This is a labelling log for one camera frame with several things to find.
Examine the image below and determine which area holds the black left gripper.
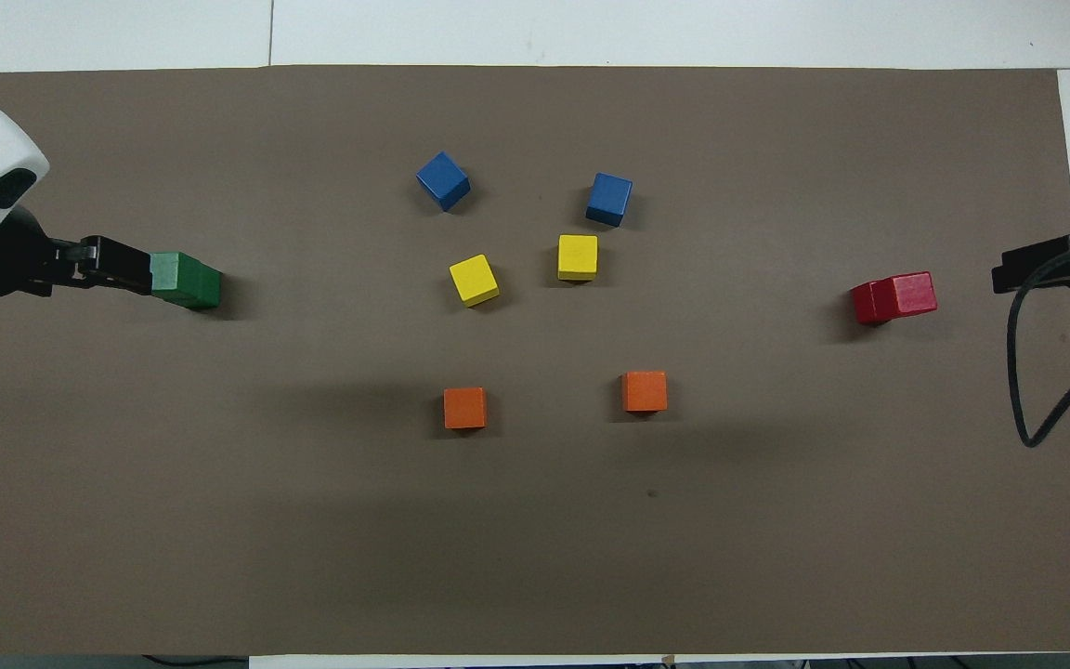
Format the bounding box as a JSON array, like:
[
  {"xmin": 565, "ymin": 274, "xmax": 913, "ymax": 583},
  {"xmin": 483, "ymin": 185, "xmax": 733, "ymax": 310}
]
[{"xmin": 0, "ymin": 206, "xmax": 153, "ymax": 298}]

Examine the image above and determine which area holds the blue wooden cube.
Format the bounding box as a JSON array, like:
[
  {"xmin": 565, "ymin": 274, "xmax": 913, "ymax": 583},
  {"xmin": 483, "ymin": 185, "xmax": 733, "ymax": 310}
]
[
  {"xmin": 585, "ymin": 172, "xmax": 634, "ymax": 229},
  {"xmin": 415, "ymin": 151, "xmax": 472, "ymax": 213}
]

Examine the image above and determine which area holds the yellow wooden cube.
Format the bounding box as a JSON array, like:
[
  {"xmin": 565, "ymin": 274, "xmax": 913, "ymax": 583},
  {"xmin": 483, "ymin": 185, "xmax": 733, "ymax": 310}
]
[
  {"xmin": 556, "ymin": 233, "xmax": 600, "ymax": 282},
  {"xmin": 448, "ymin": 253, "xmax": 502, "ymax": 308}
]

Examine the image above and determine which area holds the orange wooden cube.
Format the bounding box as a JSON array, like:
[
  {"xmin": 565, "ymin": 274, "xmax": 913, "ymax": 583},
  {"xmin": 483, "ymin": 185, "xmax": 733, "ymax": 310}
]
[
  {"xmin": 443, "ymin": 387, "xmax": 489, "ymax": 431},
  {"xmin": 621, "ymin": 370, "xmax": 669, "ymax": 413}
]

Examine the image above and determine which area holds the brown paper table mat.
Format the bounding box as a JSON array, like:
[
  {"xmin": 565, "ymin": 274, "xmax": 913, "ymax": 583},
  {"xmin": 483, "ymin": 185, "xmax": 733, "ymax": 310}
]
[{"xmin": 0, "ymin": 63, "xmax": 1070, "ymax": 659}]

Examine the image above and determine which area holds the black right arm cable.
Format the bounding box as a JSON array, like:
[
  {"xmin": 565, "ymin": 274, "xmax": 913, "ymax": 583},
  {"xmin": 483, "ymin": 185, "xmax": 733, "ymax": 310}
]
[{"xmin": 1007, "ymin": 237, "xmax": 1070, "ymax": 449}]

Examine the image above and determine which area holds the black floor cable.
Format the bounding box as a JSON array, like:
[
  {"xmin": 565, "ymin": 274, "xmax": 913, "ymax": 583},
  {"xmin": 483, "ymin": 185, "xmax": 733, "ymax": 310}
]
[{"xmin": 140, "ymin": 653, "xmax": 250, "ymax": 667}]

